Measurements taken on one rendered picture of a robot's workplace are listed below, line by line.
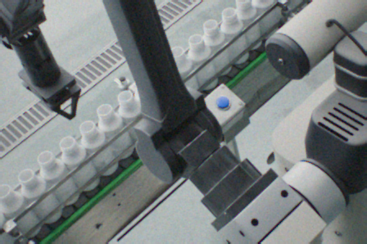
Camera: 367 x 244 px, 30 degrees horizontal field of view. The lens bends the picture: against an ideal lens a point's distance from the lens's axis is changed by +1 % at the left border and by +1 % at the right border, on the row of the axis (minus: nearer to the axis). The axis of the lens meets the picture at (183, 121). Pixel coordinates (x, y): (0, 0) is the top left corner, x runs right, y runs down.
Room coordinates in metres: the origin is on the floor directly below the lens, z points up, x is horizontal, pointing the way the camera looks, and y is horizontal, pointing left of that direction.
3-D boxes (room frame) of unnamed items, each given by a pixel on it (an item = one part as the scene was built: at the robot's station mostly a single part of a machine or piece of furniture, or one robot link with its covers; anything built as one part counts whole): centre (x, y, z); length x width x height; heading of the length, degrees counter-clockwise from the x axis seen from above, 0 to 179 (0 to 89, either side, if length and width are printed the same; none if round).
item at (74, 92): (0.94, 0.21, 1.44); 0.07 x 0.07 x 0.09; 28
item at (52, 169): (1.07, 0.33, 1.08); 0.06 x 0.06 x 0.17
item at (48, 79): (0.96, 0.21, 1.51); 0.10 x 0.07 x 0.07; 28
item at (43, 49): (0.96, 0.22, 1.57); 0.07 x 0.06 x 0.07; 31
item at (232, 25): (1.34, -0.20, 1.08); 0.06 x 0.06 x 0.17
